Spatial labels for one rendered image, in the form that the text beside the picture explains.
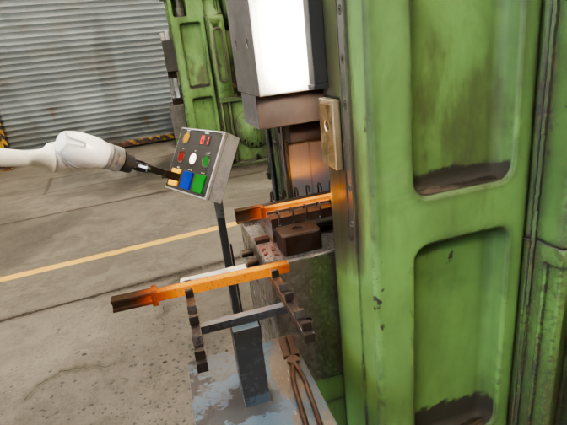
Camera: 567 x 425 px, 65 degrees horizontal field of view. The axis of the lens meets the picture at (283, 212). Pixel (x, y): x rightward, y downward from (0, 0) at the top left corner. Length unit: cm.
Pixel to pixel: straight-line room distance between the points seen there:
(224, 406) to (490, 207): 80
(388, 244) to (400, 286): 12
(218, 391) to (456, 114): 88
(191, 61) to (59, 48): 356
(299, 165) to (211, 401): 87
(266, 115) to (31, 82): 816
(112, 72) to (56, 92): 106
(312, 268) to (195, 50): 517
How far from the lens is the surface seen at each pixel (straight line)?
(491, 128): 121
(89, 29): 924
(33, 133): 936
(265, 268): 110
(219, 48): 612
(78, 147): 157
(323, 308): 138
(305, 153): 163
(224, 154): 179
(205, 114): 627
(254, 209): 141
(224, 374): 123
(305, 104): 132
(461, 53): 113
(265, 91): 123
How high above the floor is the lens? 148
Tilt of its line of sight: 20 degrees down
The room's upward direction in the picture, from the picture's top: 6 degrees counter-clockwise
